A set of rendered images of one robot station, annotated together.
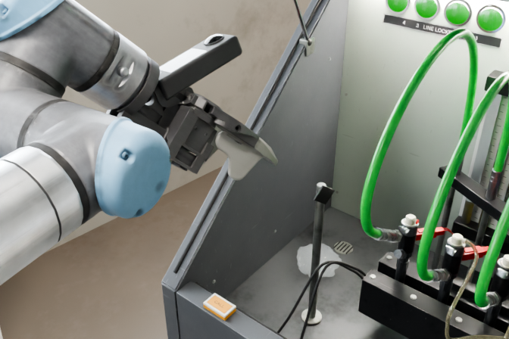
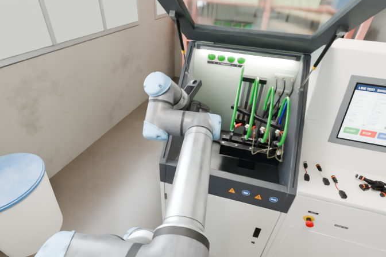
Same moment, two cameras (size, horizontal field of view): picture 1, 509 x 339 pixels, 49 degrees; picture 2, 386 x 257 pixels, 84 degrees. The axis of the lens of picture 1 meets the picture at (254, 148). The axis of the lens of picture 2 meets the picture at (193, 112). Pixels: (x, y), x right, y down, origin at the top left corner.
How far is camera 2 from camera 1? 0.39 m
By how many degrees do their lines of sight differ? 22
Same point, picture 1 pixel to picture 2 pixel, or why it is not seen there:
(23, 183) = (205, 136)
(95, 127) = (205, 117)
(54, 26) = (172, 88)
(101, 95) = (177, 106)
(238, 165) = not seen: hidden behind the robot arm
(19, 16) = (165, 87)
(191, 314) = (172, 169)
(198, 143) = not seen: hidden behind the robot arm
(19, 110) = (176, 116)
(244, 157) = not seen: hidden behind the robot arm
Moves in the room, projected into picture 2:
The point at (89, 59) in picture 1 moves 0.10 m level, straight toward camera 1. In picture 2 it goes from (178, 96) to (200, 110)
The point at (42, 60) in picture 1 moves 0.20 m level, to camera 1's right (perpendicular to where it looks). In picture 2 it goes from (170, 99) to (229, 89)
